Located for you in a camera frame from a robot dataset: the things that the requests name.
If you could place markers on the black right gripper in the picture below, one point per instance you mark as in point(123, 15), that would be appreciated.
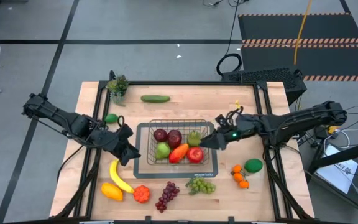
point(241, 130)

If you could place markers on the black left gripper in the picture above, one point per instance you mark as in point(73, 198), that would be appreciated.
point(117, 141)

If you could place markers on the olive green pear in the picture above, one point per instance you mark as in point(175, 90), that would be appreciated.
point(194, 138)

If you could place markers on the yellow banana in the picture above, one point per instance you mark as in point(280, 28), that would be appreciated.
point(116, 177)

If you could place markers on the bright red apple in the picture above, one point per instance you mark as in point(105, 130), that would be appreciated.
point(195, 155)

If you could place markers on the bright green pear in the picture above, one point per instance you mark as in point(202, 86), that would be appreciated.
point(163, 151)

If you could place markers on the yellow mango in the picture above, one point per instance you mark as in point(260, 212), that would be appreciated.
point(112, 191)

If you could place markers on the red-orange lobed fruit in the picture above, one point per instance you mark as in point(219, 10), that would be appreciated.
point(142, 194)

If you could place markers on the orange tangerine cluster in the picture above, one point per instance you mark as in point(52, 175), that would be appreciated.
point(237, 177)

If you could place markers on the green cucumber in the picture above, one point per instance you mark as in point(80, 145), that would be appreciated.
point(155, 99)

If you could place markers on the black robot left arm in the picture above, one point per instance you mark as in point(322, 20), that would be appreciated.
point(57, 116)

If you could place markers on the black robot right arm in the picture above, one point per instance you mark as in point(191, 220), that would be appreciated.
point(303, 119)

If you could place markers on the small green lime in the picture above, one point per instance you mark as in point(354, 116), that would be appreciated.
point(111, 118)

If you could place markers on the large green lime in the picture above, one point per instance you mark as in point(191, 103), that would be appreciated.
point(253, 165)

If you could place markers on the green grape bunch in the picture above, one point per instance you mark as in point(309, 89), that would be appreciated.
point(201, 186)

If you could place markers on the red grape bunch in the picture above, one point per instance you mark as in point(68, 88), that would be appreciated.
point(167, 194)

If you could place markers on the succulent plant black pot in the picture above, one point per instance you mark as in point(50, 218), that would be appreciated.
point(118, 86)

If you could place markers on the black perforated computer case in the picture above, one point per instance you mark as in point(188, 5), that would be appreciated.
point(266, 77)

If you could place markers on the yellow plug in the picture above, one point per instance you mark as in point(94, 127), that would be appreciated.
point(333, 129)

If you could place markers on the white paper sheet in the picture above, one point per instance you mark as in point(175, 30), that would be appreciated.
point(334, 168)

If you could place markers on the black diagonal beam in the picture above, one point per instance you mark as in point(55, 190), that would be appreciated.
point(343, 155)

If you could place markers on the black floor mat orange stripes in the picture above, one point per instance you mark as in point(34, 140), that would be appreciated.
point(322, 59)

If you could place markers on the white frame bracket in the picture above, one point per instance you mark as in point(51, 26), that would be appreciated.
point(96, 222)

